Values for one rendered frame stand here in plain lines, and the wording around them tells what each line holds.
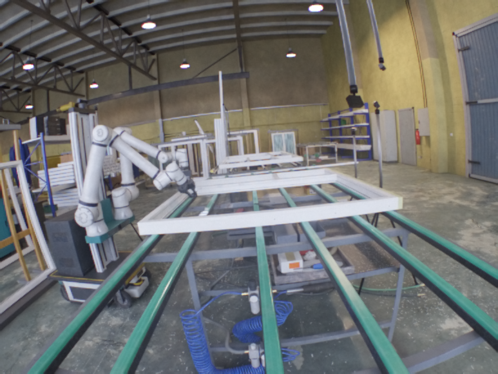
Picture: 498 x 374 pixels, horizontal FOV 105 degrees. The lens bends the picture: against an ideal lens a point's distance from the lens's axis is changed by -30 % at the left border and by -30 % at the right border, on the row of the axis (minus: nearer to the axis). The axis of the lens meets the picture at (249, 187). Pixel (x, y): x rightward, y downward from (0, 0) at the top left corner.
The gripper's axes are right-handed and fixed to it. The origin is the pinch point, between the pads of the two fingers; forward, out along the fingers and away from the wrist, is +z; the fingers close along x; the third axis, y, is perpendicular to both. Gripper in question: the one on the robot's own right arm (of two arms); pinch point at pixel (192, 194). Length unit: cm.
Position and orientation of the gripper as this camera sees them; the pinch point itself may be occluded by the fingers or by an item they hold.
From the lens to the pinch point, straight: 216.4
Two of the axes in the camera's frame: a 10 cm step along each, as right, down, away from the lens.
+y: -2.5, -6.8, 6.9
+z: 3.3, 6.1, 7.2
